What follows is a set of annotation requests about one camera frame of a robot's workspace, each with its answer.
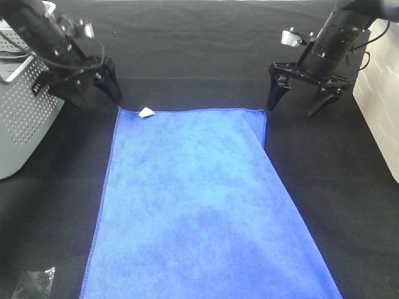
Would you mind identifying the white towel label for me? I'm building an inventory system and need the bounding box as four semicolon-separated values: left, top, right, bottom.
138;107;156;118

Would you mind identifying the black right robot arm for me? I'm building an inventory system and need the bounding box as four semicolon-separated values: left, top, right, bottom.
267;1;398;116

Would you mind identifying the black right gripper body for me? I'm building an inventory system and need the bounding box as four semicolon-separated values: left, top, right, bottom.
269;62;352;90

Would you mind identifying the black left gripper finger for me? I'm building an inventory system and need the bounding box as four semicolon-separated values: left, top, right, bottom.
49;81;104;110
94;57;122;103

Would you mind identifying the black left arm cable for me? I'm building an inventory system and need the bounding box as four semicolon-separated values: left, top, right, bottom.
0;15;107;83

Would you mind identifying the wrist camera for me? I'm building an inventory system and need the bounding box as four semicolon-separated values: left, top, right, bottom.
281;27;314;47
74;19;95;39

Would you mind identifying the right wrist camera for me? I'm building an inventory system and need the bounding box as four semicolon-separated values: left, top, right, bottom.
281;27;314;47

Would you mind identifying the grey perforated laundry basket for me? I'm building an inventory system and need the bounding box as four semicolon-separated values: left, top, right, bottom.
1;20;64;179

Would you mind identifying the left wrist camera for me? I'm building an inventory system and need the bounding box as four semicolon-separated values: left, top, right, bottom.
74;19;95;39

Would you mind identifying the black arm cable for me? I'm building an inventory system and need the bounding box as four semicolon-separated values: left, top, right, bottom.
0;15;107;83
344;20;392;72

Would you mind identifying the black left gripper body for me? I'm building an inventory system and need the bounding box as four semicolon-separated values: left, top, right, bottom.
39;40;107;87

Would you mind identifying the clear tape strip left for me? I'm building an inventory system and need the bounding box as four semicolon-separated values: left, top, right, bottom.
11;267;55;299

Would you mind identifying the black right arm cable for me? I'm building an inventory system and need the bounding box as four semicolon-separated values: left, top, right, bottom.
344;20;392;72

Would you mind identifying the black table cloth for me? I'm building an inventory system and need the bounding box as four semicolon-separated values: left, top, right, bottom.
1;1;398;298

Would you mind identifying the blue microfibre towel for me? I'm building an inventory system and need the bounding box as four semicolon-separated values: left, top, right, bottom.
80;108;341;298

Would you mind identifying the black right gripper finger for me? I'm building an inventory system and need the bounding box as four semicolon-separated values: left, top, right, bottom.
266;74;291;111
307;84;343;117

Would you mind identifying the white woven storage box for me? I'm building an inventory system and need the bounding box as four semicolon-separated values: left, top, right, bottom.
353;22;398;181

